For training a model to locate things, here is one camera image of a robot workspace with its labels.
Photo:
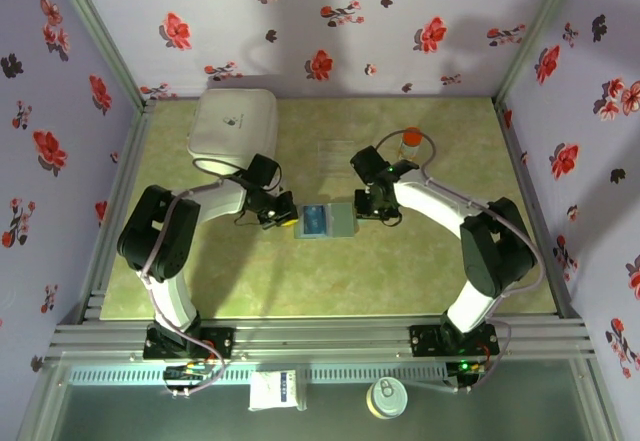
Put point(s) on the grey card holder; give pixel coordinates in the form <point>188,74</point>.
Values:
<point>342,218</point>

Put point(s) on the blue credit card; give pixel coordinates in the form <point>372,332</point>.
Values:
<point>315,220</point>

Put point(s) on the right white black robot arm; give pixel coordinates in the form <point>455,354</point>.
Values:
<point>495,251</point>

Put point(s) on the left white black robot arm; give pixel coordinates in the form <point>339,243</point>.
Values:
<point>157,236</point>

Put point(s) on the orange capped small bottle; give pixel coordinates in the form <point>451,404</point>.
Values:
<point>411,138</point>

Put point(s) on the white zip case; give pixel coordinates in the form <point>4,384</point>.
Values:
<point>232,123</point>

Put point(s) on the white paper packet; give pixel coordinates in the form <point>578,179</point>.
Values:
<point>272,391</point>

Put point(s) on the silver tin can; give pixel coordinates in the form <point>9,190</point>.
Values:
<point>386,398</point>

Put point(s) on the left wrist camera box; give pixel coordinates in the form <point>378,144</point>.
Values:
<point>279,185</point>

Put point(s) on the aluminium front frame rail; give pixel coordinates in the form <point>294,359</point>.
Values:
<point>320,336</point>

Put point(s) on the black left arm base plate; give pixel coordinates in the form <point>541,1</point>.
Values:
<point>220,341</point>

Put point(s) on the aluminium left side rail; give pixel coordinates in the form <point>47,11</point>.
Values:
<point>134,151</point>

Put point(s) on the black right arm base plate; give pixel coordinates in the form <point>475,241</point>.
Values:
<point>425,341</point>

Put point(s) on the aluminium right side rail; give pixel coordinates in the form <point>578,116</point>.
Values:
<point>523,176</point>

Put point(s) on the aluminium right corner post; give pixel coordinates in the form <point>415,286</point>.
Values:
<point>537,36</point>

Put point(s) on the aluminium corner post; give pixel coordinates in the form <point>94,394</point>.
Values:
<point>537,36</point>
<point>97,36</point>

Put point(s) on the aluminium left corner post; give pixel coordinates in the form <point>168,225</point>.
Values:
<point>97,36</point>

